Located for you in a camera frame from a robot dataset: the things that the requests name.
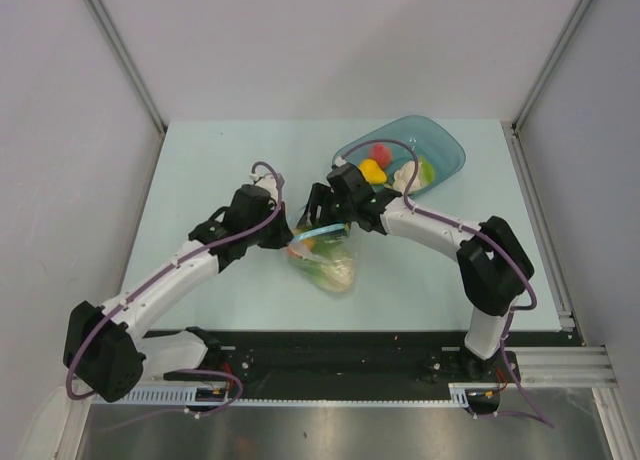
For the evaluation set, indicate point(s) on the red fake pepper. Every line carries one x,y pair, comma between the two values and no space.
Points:
381,154

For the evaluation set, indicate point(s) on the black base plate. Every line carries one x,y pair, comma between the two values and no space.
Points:
249,340

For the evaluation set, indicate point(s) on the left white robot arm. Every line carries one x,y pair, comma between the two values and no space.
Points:
107,346

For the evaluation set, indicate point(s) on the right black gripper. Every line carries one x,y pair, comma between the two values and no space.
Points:
318,197

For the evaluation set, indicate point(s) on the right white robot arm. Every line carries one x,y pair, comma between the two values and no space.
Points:
494,268

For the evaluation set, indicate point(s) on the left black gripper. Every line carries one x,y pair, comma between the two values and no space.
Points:
283,234

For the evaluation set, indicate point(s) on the white cable duct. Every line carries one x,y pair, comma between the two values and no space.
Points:
339,391

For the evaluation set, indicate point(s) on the clear zip top bag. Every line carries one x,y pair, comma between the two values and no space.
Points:
302,228

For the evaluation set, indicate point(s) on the yellow fake lemon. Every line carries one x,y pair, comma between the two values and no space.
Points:
372,172

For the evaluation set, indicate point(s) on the white fake garlic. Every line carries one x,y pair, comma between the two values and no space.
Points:
403,175

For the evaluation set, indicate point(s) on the aluminium frame rail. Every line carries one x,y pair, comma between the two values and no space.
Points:
565,367

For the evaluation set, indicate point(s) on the green fake lettuce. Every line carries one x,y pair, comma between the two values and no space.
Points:
330,266

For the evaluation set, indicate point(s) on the teal plastic bin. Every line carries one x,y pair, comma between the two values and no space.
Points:
412,138

